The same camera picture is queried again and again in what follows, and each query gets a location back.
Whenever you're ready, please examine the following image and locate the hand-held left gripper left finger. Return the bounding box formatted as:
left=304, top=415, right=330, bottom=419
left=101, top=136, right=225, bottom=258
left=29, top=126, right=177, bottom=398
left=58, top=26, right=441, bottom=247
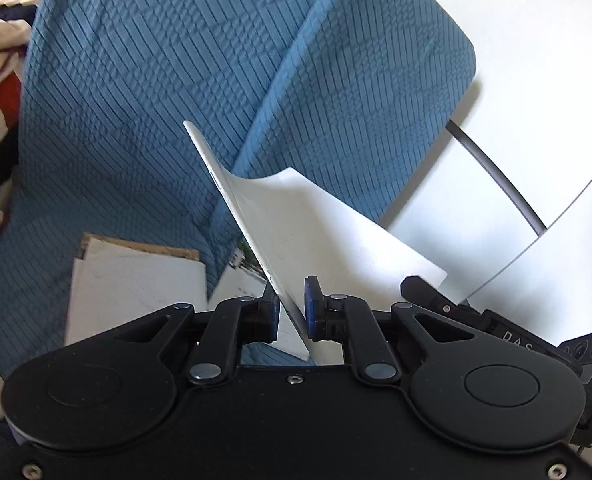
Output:
left=113, top=280, right=281, bottom=387

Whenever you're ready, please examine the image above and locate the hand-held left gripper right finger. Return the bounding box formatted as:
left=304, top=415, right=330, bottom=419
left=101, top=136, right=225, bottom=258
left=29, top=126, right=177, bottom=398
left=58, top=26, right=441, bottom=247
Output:
left=303, top=274, right=478, bottom=386

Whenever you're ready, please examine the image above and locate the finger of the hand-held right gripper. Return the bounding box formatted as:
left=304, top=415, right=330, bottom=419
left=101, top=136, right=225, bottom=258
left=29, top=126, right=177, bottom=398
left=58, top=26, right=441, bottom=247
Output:
left=400, top=275, right=485, bottom=329

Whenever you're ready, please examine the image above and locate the white notebook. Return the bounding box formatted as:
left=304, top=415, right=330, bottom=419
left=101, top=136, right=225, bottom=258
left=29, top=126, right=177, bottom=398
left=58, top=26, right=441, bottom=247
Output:
left=64, top=249, right=209, bottom=347
left=183, top=120, right=449, bottom=363

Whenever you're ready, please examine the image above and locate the blue textured sofa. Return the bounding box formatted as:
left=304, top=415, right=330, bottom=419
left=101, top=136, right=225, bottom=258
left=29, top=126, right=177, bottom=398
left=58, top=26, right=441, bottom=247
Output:
left=0, top=0, right=478, bottom=367

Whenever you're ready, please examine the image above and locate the thick dark cable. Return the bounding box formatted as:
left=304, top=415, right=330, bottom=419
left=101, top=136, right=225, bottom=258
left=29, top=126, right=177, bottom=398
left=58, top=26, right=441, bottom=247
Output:
left=445, top=122, right=548, bottom=235

